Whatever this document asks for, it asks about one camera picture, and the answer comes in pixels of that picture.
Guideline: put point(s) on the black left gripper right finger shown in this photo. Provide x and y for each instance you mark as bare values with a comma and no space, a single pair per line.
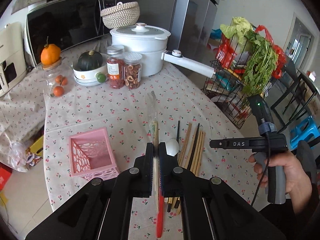
210,208

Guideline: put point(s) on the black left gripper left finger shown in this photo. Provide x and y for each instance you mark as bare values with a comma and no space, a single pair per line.
102,208

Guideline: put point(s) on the wooden chopstick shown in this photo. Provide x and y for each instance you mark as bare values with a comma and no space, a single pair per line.
185,143
196,151
200,154
196,159
191,148

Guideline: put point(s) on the white plastic spoon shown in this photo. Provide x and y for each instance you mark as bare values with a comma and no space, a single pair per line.
172,147

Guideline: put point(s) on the red utensil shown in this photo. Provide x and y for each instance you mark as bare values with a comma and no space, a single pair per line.
151,102

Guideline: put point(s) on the person's right forearm dark sleeve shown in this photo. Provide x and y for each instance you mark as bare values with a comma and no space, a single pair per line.
304,225

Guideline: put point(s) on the blue plastic stool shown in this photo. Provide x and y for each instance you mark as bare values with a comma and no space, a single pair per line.
305,130

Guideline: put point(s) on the black chopstick right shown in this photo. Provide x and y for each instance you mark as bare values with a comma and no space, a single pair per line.
174,207

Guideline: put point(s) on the black chopstick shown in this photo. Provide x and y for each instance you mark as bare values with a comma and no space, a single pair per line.
178,131
174,207

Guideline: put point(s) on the pink perforated utensil basket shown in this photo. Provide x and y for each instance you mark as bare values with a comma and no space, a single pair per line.
91,155

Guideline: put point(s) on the black chair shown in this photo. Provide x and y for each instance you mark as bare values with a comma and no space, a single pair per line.
302,91

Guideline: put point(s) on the black chopstick left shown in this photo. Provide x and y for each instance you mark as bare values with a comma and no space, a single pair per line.
178,131

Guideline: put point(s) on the green leafy vegetables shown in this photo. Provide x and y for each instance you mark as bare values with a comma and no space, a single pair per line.
263,58

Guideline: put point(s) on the red plastic bag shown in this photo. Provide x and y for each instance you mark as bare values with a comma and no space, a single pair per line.
225,55

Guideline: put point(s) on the cherry print tablecloth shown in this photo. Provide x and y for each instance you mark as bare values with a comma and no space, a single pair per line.
28,198

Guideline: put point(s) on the small green lime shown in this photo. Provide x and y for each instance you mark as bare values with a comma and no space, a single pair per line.
101,78

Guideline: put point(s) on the glass jar with wooden lid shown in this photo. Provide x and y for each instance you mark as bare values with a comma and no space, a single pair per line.
58,78

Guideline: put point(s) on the jar of red goji berries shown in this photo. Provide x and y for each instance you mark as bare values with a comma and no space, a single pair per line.
115,66

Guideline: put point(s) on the white ceramic bowl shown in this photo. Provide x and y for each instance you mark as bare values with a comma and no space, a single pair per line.
87,78

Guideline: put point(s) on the jar of dried fruit rings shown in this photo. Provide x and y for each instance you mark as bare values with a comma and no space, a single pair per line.
132,69

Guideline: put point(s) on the dark green pumpkin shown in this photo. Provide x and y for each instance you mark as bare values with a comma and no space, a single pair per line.
89,60

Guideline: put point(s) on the white electric pot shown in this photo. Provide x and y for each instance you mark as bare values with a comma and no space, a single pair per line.
151,43

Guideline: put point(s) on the grey refrigerator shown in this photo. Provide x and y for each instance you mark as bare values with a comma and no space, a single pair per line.
189,21

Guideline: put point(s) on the large orange citrus fruit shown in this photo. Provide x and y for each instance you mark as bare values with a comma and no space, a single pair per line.
50,54

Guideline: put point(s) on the white air fryer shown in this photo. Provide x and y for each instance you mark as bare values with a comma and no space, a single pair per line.
13,66

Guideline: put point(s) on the black microwave oven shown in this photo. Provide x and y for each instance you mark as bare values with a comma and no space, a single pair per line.
65,23

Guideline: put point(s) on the black wire rack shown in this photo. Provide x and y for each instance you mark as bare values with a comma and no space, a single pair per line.
225,89

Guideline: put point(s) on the woven white rope basket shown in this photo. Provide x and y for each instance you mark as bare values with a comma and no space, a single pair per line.
121,15

